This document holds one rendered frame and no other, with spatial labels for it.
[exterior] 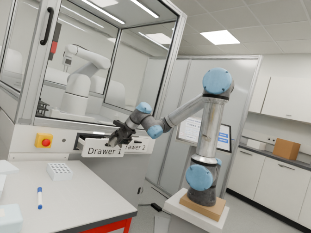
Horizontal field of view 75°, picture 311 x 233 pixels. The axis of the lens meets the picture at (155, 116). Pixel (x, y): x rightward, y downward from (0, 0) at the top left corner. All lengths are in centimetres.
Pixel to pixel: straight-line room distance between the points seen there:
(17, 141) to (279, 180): 341
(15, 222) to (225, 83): 84
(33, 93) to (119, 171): 81
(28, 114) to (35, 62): 27
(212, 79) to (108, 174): 102
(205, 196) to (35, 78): 103
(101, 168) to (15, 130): 59
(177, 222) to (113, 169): 65
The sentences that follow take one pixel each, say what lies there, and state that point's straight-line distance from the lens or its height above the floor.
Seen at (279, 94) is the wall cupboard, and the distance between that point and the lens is 421.
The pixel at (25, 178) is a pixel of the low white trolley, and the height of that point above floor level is 76.
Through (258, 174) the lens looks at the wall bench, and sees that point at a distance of 382.
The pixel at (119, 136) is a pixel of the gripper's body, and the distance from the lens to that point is 117.
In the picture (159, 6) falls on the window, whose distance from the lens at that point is 169.
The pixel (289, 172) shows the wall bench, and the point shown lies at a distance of 370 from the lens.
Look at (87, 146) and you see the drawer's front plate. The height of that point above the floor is 88.
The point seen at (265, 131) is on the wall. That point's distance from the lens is 454.
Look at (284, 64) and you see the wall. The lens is 474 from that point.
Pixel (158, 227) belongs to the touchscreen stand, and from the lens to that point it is 232.
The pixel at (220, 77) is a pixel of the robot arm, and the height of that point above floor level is 138.
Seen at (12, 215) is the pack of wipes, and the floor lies 80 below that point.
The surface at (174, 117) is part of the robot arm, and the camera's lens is 110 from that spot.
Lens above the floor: 120
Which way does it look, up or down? 3 degrees down
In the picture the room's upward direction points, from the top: 14 degrees clockwise
